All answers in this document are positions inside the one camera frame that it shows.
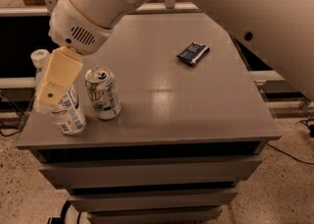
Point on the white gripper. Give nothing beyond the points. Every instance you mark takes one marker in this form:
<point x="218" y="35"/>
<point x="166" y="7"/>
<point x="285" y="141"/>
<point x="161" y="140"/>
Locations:
<point x="76" y="28"/>

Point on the grey drawer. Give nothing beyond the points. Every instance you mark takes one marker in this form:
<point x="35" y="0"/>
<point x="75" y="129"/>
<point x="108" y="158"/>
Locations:
<point x="149" y="216"/>
<point x="149" y="172"/>
<point x="153" y="200"/>

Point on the grey drawer cabinet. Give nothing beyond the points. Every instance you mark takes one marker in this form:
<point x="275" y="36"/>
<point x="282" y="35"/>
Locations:
<point x="169" y="109"/>

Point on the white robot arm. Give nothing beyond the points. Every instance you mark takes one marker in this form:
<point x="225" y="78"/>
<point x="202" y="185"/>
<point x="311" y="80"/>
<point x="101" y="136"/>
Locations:
<point x="280" y="32"/>

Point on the clear plastic water bottle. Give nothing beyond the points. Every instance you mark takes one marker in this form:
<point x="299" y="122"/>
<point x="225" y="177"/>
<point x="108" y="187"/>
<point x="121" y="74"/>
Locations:
<point x="67" y="114"/>

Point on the dark blue snack packet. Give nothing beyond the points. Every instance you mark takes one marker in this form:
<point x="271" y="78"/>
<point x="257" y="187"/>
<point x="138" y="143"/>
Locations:
<point x="193" y="53"/>

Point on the green white soda can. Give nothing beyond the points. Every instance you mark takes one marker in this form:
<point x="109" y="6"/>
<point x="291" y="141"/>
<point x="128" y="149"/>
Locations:
<point x="102" y="91"/>

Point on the bottom grey drawer front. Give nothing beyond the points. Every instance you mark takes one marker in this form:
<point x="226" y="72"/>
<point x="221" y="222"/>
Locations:
<point x="149" y="216"/>

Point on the top grey drawer front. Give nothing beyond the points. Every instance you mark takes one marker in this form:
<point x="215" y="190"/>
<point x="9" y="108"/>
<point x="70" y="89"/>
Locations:
<point x="149" y="172"/>

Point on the middle grey drawer front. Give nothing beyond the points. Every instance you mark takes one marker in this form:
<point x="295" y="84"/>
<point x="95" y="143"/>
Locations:
<point x="153" y="200"/>

